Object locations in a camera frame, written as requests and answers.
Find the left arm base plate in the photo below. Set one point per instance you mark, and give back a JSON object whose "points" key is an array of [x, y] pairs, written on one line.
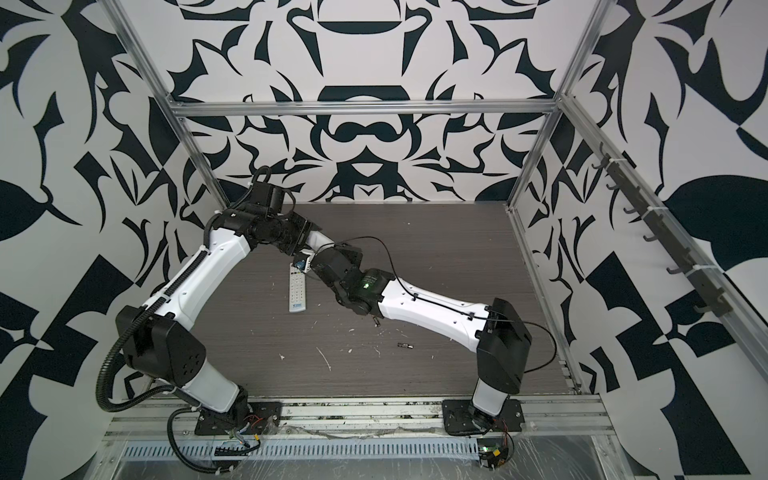
{"points": [[257, 418]]}

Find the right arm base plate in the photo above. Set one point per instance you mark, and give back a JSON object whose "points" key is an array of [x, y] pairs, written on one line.
{"points": [[461, 418]]}

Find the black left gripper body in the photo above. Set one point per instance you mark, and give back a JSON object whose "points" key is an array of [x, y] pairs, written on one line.
{"points": [[292, 233]]}

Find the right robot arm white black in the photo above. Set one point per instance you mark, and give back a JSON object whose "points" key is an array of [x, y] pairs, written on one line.
{"points": [[495, 333]]}

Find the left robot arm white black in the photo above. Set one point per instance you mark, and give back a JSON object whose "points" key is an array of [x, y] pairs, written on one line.
{"points": [[156, 338]]}

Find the small circuit board with wires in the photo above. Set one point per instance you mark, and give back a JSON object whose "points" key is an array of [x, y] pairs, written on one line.
{"points": [[494, 453]]}

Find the white slotted cable duct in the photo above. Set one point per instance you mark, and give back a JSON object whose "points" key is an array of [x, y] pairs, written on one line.
{"points": [[338, 449]]}

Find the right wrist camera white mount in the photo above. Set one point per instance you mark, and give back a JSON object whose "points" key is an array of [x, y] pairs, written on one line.
{"points": [[302, 261]]}

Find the aluminium frame crossbar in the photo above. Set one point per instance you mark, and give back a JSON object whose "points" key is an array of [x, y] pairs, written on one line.
{"points": [[214, 109]]}

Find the white remote control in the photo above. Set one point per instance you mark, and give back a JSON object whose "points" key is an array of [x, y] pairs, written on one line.
{"points": [[297, 290]]}

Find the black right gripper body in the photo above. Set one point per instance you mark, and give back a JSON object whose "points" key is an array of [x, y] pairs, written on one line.
{"points": [[327, 263]]}

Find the white remote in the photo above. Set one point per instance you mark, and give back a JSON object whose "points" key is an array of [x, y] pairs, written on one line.
{"points": [[317, 241]]}

